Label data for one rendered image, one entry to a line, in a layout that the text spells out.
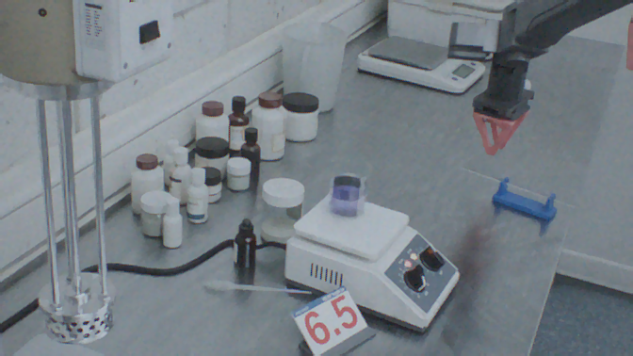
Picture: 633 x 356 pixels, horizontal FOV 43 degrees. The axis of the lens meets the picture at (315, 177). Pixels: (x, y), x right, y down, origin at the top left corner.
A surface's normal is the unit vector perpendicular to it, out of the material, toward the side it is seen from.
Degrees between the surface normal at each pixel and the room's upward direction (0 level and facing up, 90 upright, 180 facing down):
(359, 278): 90
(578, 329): 0
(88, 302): 0
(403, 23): 94
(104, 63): 90
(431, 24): 94
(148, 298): 0
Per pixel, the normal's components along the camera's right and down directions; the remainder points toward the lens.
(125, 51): 0.92, 0.25
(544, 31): -0.14, 0.95
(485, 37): -0.08, -0.13
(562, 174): 0.08, -0.89
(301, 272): -0.46, 0.37
